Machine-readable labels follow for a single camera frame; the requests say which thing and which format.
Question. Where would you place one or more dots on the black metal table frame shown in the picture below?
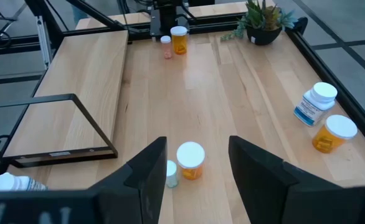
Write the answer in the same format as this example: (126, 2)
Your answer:
(213, 25)

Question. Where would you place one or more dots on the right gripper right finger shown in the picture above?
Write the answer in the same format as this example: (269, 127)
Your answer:
(254, 180)

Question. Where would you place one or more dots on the silver aluminium extrusion post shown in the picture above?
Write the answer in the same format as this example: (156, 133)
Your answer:
(44, 40)

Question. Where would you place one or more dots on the succulent plant black pot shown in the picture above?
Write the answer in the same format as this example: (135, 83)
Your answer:
(263, 35)

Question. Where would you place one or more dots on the orange medicine bottle white cap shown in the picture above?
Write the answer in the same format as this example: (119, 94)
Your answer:
(191, 155)
(329, 140)
(178, 42)

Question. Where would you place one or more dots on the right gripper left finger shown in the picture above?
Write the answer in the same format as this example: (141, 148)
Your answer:
(148, 174)

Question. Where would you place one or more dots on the small pink medicine bottle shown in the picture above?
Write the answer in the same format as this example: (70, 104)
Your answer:
(166, 49)

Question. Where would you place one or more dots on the small clear green medicine bottle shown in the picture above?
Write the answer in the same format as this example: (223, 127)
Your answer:
(171, 174)

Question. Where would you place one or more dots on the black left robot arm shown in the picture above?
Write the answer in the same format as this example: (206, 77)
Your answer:
(167, 18)

